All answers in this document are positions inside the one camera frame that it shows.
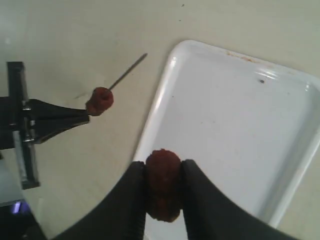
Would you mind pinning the thin metal skewer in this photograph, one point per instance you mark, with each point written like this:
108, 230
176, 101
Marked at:
128, 71

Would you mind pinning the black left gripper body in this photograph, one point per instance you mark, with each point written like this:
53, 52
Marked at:
15, 132

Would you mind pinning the brown meatball top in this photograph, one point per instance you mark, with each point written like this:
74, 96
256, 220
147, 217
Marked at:
102, 98

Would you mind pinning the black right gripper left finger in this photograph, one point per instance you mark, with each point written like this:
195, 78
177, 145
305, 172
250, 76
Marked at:
120, 216

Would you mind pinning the brown meatball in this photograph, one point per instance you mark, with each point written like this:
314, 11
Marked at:
102, 98
93, 106
163, 181

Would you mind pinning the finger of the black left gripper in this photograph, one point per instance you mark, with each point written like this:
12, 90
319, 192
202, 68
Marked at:
45, 129
45, 111

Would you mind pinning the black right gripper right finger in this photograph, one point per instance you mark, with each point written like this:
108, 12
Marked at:
210, 215

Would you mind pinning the brown meatball bottom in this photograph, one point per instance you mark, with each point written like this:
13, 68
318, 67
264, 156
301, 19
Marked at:
163, 181

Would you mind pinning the white rectangular plastic tray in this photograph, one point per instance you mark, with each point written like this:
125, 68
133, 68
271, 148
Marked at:
251, 125

